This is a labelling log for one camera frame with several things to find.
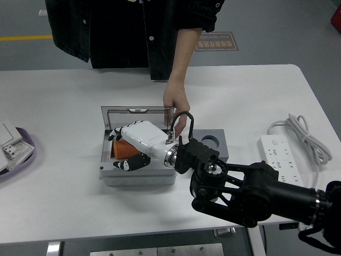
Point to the person's left forearm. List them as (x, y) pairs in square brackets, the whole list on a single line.
[(183, 56)]

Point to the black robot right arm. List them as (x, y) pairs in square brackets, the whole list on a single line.
[(253, 192)]

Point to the yellow floor tape line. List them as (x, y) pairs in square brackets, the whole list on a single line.
[(26, 38)]

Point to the white table leg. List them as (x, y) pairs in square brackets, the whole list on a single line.
[(257, 241)]

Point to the grey metal plate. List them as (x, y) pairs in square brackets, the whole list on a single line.
[(157, 251)]

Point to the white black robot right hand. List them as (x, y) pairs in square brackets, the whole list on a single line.
[(145, 136)]

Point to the person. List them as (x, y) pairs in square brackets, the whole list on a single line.
[(120, 32)]

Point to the small grey floor plate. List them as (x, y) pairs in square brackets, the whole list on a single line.
[(42, 12)]

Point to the grey box with flap lid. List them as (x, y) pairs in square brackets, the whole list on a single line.
[(133, 181)]

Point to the brown floor sign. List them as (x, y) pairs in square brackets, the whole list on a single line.
[(221, 42)]

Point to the silver table leg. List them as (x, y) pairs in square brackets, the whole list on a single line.
[(53, 248)]

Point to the purple tray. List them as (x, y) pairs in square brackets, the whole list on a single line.
[(29, 138)]

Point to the grey cube with round hole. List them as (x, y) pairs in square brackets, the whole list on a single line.
[(222, 152)]

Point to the orange cylinder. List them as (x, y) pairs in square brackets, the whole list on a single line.
[(125, 150)]

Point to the white switch panel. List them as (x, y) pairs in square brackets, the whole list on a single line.
[(6, 133)]

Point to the person's left hand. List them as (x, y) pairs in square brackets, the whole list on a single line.
[(175, 98)]

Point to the white socket module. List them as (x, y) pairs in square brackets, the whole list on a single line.
[(18, 152)]

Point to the red crate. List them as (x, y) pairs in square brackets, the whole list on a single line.
[(336, 16)]

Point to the metal table bracket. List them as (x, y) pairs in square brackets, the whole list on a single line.
[(225, 232)]

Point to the black under-table clip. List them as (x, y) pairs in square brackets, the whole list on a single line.
[(289, 226)]

